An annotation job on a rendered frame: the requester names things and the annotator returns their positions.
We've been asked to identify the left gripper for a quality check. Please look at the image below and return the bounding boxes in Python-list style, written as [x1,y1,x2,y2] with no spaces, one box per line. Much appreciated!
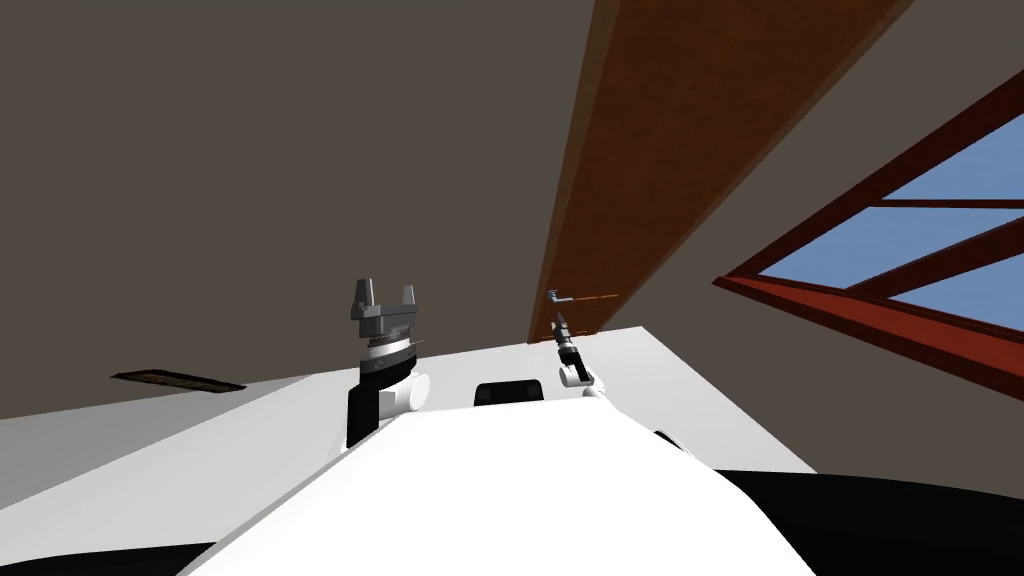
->
[350,278,420,345]

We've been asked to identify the red-brown framed window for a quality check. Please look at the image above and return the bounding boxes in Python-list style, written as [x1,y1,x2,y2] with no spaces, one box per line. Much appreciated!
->
[711,70,1024,401]

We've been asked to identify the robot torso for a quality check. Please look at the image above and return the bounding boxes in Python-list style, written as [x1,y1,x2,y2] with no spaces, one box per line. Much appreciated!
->
[177,380,819,576]

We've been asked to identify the brown wooden door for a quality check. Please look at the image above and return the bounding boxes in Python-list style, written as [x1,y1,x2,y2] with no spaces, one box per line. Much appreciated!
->
[527,0,915,345]

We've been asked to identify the dark flat rectangular panel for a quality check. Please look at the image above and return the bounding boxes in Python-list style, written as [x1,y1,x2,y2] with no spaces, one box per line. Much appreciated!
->
[110,368,248,395]

